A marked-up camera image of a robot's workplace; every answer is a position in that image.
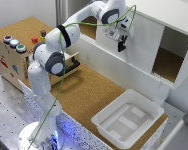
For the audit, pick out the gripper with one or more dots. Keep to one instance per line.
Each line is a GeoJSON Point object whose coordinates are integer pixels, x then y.
{"type": "Point", "coordinates": [111, 33]}

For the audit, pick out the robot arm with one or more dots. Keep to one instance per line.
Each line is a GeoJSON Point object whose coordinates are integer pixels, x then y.
{"type": "Point", "coordinates": [39, 78]}

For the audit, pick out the white sliding door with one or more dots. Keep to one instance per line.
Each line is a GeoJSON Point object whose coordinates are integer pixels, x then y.
{"type": "Point", "coordinates": [144, 46]}

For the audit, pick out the white cabinet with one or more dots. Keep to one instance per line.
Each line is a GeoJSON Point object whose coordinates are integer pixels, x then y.
{"type": "Point", "coordinates": [104, 65]}

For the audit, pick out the wooden drawer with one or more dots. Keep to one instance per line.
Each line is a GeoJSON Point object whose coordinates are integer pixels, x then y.
{"type": "Point", "coordinates": [70, 57]}

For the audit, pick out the purple block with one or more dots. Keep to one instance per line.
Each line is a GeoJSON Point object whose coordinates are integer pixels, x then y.
{"type": "Point", "coordinates": [43, 32]}

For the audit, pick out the yellow block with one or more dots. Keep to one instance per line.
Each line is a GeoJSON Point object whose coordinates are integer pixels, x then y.
{"type": "Point", "coordinates": [42, 39]}

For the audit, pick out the white plastic box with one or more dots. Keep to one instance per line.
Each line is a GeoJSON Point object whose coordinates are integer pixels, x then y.
{"type": "Point", "coordinates": [127, 120]}

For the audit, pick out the green button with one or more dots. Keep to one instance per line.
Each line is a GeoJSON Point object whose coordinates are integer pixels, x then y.
{"type": "Point", "coordinates": [20, 48]}

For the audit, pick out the blue button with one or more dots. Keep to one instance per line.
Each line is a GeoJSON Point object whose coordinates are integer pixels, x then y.
{"type": "Point", "coordinates": [14, 42]}

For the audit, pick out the red button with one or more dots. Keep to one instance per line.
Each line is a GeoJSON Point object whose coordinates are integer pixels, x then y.
{"type": "Point", "coordinates": [8, 38]}

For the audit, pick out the wooden drawer box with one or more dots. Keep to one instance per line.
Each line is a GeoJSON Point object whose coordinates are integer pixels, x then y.
{"type": "Point", "coordinates": [10, 63]}

